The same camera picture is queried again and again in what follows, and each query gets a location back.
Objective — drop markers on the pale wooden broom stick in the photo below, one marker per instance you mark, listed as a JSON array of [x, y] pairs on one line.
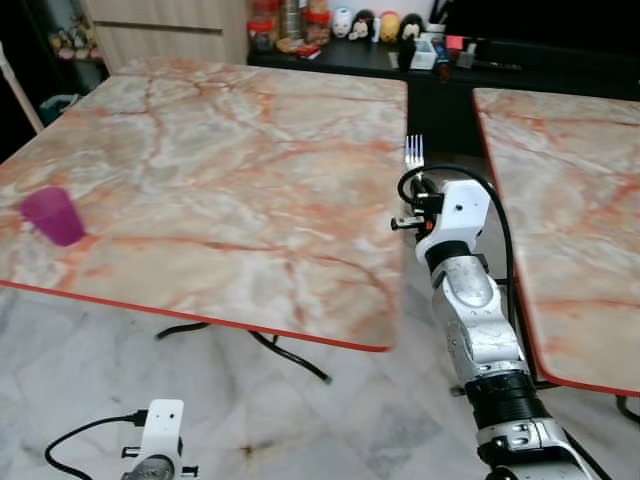
[[22, 95]]

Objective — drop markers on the narrow marble table red edge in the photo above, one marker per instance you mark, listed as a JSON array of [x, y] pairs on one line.
[[575, 220]]

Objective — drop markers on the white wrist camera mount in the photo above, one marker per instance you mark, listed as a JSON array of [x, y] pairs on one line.
[[460, 212], [162, 425]]

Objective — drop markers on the white round figurine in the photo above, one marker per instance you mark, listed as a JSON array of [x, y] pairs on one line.
[[342, 20]]

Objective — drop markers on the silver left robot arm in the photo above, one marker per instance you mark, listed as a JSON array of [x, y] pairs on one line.
[[152, 470]]

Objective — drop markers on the black television screen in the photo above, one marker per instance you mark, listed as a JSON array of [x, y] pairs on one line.
[[540, 20]]

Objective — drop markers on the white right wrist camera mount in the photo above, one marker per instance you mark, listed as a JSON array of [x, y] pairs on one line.
[[460, 212]]

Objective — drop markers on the tall metal tin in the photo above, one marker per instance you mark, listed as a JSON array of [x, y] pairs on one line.
[[290, 16]]

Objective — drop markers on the small white box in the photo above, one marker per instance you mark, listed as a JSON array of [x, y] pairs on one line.
[[424, 54]]

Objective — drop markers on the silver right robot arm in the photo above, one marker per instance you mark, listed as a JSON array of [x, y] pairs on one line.
[[480, 320]]

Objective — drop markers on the black round figurine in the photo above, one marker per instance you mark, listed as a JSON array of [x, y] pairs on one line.
[[363, 25], [410, 28]]

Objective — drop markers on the light wooden cabinet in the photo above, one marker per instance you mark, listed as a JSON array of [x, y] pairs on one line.
[[165, 30]]

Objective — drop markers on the red lidded snack jar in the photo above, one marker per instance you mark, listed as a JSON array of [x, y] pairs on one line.
[[318, 22], [262, 24]]

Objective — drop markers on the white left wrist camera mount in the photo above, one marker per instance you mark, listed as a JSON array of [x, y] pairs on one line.
[[162, 425]]

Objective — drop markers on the purple plastic cup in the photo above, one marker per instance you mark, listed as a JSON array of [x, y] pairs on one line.
[[52, 215]]

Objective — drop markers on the silver metal fork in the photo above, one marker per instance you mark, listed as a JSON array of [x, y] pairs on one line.
[[413, 152]]

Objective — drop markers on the small red object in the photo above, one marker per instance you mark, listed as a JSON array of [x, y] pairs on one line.
[[455, 43]]

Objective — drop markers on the yellow round figurine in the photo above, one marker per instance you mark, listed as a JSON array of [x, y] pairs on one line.
[[388, 26]]

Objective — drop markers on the large marble table red edge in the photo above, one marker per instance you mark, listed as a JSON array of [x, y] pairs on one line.
[[220, 190]]

